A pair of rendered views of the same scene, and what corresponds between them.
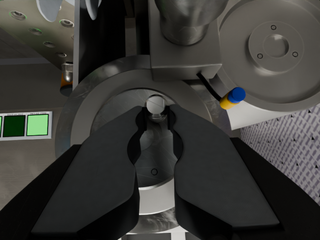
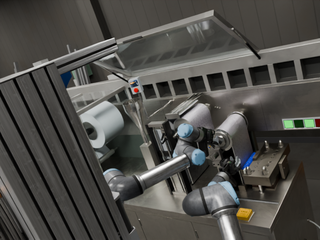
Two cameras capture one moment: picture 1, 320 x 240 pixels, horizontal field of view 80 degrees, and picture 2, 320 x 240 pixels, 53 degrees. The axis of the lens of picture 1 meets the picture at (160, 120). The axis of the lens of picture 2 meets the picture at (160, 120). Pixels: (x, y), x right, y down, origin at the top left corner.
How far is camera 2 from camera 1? 185 cm
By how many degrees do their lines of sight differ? 43
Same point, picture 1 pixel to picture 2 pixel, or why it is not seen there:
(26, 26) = (272, 159)
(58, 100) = not seen: outside the picture
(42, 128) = (286, 122)
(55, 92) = not seen: outside the picture
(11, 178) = (295, 103)
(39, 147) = (286, 115)
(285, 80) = not seen: hidden behind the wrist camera
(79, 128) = (227, 142)
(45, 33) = (270, 157)
